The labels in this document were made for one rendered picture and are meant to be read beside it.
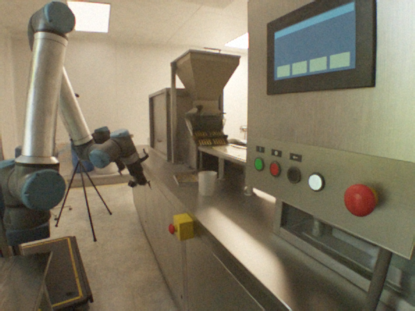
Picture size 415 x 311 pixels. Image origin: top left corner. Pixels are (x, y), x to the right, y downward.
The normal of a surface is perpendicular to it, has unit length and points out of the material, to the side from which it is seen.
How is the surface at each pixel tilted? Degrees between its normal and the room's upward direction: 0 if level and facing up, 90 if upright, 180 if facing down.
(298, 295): 0
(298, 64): 90
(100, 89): 90
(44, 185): 95
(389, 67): 90
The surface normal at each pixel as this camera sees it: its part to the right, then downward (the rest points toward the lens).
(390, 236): -0.90, 0.07
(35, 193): 0.86, 0.18
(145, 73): 0.43, 0.16
